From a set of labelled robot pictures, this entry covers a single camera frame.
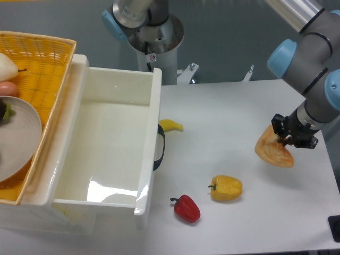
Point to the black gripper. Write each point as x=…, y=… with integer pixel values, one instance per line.
x=291, y=132

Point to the triangle toasted bread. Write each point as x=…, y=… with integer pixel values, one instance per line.
x=272, y=151

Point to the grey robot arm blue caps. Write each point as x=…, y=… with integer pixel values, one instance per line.
x=300, y=64

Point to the white open upper drawer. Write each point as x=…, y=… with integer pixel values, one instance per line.
x=112, y=153

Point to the white drawer cabinet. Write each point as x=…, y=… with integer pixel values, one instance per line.
x=38, y=210

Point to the yellow bell pepper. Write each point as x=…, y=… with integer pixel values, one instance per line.
x=225, y=188

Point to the black device at table edge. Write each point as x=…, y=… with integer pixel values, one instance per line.
x=334, y=224

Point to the yellow banana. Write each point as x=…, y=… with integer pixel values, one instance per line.
x=170, y=125

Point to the red bell pepper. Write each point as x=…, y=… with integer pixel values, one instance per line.
x=186, y=208

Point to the yellow wicker basket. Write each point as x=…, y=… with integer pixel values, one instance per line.
x=47, y=60

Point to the grey ribbed plate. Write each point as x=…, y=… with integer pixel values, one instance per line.
x=20, y=136

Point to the dark purple eggplant green stem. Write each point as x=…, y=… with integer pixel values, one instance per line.
x=6, y=112

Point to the white pear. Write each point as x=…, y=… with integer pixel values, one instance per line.
x=8, y=69

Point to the white table bracket right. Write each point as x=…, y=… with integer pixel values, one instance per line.
x=248, y=75

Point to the white table bracket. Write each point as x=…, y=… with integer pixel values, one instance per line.
x=187, y=76
x=248, y=75

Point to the white table bracket left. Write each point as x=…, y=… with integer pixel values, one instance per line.
x=187, y=76

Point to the black drawer handle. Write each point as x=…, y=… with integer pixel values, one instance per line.
x=161, y=147

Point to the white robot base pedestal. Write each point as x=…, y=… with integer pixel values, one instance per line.
x=156, y=47

